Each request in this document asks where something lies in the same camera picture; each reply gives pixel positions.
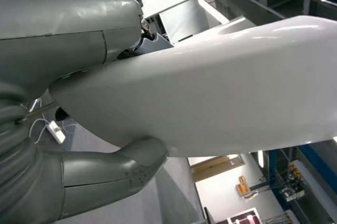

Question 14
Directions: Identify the white power strip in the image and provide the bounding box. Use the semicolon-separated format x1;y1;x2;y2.
46;120;66;145

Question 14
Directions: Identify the white floor cable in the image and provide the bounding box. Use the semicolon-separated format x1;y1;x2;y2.
28;98;79;144

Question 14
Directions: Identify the blue metal shelf rack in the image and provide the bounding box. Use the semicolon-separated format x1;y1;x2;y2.
268;143;337;224

